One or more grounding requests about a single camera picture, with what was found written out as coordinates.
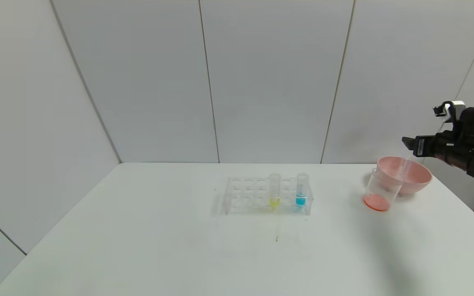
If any pink bowl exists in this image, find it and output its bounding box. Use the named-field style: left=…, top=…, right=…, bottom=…
left=375, top=156, right=433, bottom=196

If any test tube with blue pigment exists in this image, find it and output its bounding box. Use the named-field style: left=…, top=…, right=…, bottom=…
left=296, top=173, right=309, bottom=207

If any test tube with yellow pigment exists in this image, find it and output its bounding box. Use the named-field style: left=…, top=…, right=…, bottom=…
left=269, top=173, right=281, bottom=208

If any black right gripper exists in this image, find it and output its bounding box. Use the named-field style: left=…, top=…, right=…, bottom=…
left=402, top=130, right=455, bottom=162

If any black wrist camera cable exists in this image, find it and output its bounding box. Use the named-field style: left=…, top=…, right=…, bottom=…
left=434, top=102, right=456, bottom=124

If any clear plastic beaker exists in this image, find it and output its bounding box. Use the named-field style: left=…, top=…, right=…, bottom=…
left=363, top=168, right=403, bottom=213

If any clear acrylic test tube rack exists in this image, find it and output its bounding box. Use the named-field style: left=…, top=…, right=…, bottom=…
left=223, top=177, right=314, bottom=216

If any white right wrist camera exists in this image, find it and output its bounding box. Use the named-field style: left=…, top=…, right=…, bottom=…
left=433, top=100, right=466, bottom=123

